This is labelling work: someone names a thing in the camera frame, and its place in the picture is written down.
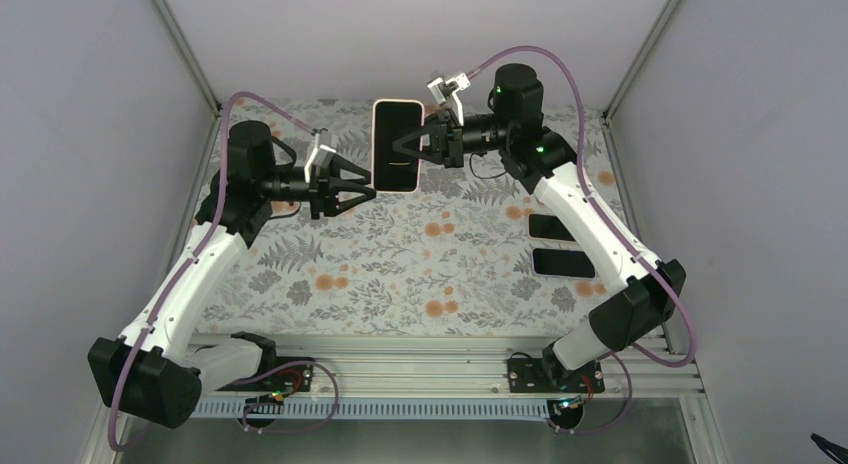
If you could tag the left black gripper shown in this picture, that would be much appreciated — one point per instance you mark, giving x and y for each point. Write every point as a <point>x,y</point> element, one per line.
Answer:
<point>319,187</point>

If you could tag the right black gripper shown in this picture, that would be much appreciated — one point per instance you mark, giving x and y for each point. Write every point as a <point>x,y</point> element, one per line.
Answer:
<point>445,139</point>

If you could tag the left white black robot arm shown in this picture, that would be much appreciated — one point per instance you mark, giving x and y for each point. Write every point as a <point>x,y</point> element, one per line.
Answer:
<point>147,371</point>

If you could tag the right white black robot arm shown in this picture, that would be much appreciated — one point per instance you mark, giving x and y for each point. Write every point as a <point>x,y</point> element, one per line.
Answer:
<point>642,286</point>

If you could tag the cased black phone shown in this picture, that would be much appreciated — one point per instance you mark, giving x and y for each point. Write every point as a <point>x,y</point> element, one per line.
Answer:
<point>562,263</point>
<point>548,227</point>

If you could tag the floral patterned table mat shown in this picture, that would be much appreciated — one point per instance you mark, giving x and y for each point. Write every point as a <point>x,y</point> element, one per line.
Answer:
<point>454,257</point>

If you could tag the black object bottom corner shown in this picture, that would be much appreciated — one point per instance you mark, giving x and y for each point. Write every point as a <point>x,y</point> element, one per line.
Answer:
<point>836,452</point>

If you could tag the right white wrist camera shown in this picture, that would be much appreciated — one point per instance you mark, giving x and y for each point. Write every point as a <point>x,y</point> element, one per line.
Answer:
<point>446,92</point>

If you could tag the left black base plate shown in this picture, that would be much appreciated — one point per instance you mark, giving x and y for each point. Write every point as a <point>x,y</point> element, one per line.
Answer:
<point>292,375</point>

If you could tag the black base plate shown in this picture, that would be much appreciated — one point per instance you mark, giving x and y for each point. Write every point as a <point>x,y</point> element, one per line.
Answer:
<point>292,375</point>
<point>527,375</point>

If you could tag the left aluminium corner post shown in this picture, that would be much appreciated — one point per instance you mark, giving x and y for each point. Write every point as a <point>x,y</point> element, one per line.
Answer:
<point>186,54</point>

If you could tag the aluminium corner post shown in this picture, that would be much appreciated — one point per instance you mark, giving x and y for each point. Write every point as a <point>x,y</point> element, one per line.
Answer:
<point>645,51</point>
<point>186,54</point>

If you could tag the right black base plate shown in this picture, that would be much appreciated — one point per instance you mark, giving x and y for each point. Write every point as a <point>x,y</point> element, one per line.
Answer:
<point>527,375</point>

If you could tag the grey slotted cable duct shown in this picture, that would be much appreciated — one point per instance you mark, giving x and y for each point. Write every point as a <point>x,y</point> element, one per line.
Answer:
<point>315,409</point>

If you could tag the right aluminium corner post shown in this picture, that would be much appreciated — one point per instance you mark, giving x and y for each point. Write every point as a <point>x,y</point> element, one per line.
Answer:
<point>645,51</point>

